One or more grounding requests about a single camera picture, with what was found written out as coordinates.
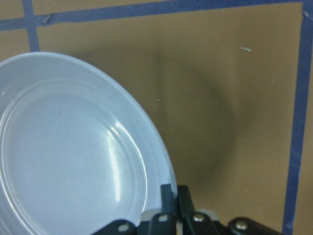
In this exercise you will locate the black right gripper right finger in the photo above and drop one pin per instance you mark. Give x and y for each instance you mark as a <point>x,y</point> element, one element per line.
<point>199,223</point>

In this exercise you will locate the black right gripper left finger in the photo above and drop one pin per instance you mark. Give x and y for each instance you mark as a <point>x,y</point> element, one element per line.
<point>161,223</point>

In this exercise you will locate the blue plate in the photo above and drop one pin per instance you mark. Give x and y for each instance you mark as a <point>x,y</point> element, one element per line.
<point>76,150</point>

